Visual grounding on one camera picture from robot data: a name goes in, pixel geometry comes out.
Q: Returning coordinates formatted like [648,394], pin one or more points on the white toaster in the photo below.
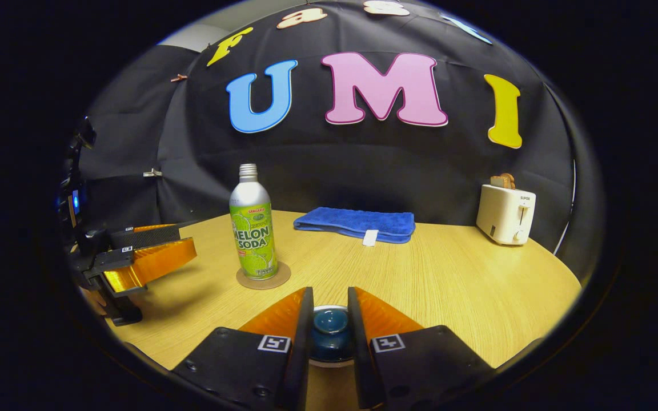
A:
[503,217]

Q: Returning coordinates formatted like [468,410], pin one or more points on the white cloth clip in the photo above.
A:
[152,172]

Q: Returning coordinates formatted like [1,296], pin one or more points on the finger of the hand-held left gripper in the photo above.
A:
[115,260]
[146,235]

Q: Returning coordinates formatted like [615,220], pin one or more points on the black backdrop stand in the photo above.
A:
[84,137]

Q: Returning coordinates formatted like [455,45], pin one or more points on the black backdrop cloth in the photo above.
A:
[363,160]

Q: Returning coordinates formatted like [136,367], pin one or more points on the round brown coaster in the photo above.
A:
[280,278]

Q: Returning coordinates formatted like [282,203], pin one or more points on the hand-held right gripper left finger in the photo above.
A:
[300,354]

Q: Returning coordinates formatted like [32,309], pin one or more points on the silver green label water bottle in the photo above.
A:
[253,234]

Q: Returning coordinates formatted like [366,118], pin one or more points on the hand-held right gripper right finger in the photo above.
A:
[360,354]

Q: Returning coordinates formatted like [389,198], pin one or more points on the orange cloth clip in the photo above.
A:
[179,77]

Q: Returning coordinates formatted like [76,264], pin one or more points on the toast slice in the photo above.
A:
[502,181]

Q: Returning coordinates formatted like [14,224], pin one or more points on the teal teacup lid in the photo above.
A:
[332,334]

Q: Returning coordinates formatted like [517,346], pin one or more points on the folded blue towel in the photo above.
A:
[357,221]

